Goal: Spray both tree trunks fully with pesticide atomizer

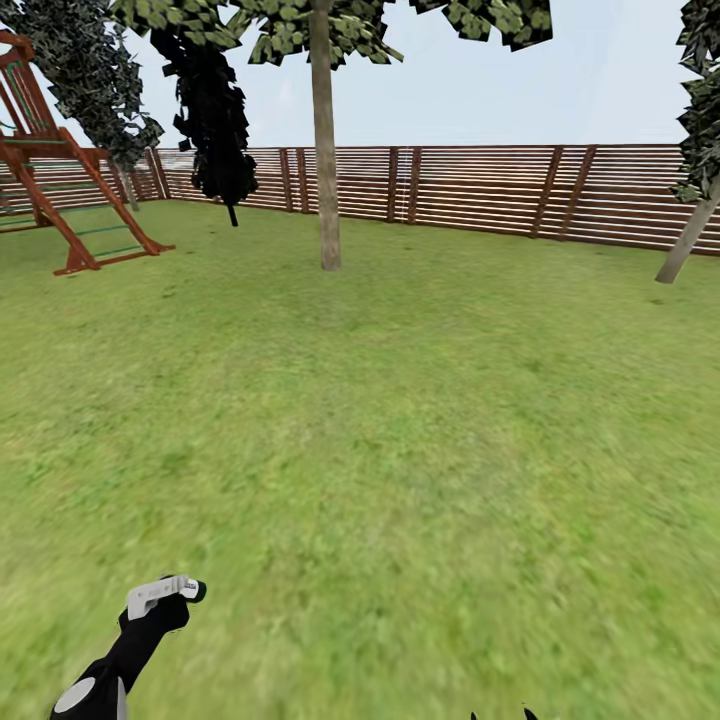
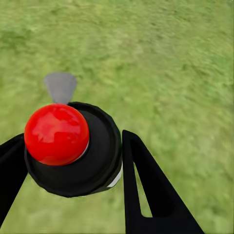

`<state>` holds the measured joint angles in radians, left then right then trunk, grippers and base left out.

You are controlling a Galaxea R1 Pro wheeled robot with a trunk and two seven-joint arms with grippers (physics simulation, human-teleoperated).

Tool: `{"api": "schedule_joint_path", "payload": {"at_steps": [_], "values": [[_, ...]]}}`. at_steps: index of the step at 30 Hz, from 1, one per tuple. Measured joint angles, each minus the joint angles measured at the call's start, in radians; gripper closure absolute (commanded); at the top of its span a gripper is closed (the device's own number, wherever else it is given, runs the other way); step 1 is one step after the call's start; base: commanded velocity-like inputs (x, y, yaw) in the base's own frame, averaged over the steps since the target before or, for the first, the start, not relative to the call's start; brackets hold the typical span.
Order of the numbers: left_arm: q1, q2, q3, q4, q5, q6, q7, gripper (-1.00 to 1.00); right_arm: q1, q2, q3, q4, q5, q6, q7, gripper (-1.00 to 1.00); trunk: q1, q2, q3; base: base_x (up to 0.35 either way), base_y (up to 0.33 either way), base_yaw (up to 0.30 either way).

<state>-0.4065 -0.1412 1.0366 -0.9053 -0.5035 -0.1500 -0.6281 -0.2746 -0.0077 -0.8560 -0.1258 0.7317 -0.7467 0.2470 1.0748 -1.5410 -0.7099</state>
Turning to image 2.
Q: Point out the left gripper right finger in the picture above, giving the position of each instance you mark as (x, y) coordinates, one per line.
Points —
(170, 214)

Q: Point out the pesticide atomizer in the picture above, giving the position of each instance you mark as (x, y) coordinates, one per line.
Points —
(72, 148)

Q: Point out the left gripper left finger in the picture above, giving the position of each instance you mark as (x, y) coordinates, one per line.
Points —
(13, 171)

